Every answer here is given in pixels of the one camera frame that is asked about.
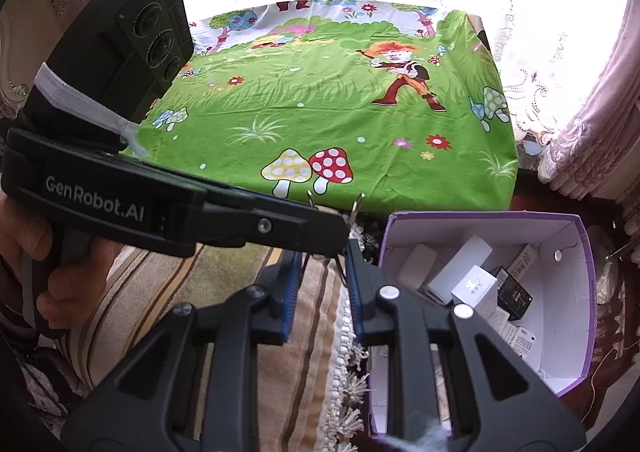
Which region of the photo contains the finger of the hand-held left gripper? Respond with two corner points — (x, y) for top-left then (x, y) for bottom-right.
(145, 167), (311, 213)
(200, 199), (349, 259)

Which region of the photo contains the small white picture carton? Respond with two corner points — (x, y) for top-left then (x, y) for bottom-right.
(451, 266), (499, 320)

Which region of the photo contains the white plastic device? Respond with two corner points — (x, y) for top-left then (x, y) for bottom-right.
(400, 245), (441, 293)

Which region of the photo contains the metal binder clip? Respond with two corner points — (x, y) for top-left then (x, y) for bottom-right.
(305, 192), (366, 283)

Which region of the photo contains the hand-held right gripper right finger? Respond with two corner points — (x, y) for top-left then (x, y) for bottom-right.
(345, 238), (586, 452)

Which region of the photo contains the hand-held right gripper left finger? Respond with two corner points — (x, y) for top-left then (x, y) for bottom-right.
(60, 249), (303, 452)

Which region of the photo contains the black carton with barcode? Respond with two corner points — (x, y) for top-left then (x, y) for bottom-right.
(492, 268), (533, 322)

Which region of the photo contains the person's left hand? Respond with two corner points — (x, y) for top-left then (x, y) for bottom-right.
(0, 192), (126, 333)

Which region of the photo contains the orange and white carton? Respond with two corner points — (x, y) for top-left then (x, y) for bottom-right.
(510, 243), (542, 283)

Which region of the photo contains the green cartoon printed cloth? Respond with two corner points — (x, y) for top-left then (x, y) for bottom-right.
(135, 0), (519, 220)

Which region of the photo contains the plain white carton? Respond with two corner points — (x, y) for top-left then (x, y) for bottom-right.
(425, 235), (493, 305)

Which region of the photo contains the purple cardboard box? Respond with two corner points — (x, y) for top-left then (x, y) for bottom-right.
(367, 211), (597, 438)

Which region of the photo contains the striped fringed blanket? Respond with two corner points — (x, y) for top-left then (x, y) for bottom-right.
(55, 227), (371, 452)

